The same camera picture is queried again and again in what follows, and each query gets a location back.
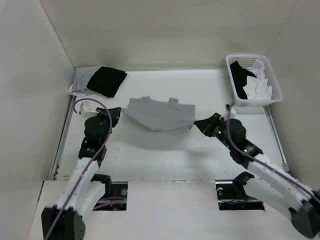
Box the left metal table rail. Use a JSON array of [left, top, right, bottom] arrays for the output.
[[48, 95, 77, 181]]

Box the folded black tank top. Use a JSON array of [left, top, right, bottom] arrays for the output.
[[86, 66, 128, 98]]

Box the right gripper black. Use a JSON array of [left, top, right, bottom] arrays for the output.
[[194, 112, 234, 150]]

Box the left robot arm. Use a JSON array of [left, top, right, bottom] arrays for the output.
[[41, 107, 122, 240]]

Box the metal table rail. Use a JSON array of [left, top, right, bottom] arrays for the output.
[[48, 95, 77, 181], [263, 106, 291, 175]]

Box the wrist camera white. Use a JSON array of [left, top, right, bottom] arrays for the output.
[[225, 104, 236, 119], [79, 101, 96, 118]]

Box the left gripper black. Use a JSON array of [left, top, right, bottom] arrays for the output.
[[93, 107, 121, 144]]

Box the black tank top in basket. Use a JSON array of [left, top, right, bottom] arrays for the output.
[[230, 61, 256, 100]]

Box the grey tank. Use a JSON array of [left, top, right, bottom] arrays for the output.
[[72, 65, 102, 96], [121, 96, 196, 132]]

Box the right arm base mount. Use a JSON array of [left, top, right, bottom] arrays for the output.
[[215, 181, 265, 211]]

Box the white tank top in basket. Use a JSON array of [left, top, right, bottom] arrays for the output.
[[243, 59, 273, 100]]

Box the folded white tank top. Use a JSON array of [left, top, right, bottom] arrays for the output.
[[67, 85, 86, 98]]

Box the folded grey tank top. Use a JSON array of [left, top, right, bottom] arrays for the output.
[[72, 65, 102, 96]]

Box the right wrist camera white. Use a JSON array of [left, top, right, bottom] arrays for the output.
[[225, 104, 236, 119]]

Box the right metal table rail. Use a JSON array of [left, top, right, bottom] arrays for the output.
[[263, 106, 291, 175]]

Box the white plastic basket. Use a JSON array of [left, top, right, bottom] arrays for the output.
[[225, 54, 284, 107]]

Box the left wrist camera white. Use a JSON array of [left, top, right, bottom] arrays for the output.
[[79, 101, 96, 118]]

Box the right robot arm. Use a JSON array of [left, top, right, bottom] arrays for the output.
[[194, 113, 320, 239]]

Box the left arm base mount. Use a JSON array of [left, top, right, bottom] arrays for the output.
[[93, 182, 129, 212]]

